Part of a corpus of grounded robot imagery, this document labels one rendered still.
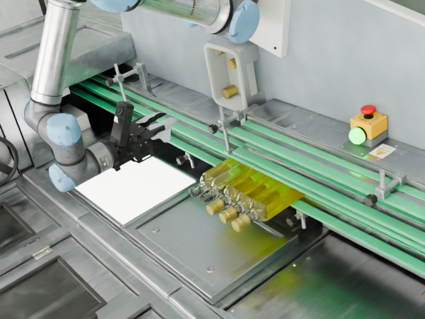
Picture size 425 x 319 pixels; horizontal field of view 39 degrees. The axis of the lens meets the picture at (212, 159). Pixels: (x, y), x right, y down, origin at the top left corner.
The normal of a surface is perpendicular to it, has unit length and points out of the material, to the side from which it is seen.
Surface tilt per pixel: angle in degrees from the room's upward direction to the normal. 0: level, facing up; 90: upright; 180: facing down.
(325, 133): 90
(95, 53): 90
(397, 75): 0
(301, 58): 0
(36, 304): 90
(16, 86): 90
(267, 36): 0
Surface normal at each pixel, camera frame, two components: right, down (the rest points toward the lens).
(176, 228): -0.16, -0.84
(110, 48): 0.62, 0.32
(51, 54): -0.04, 0.36
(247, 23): 0.73, 0.46
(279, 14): -0.77, 0.44
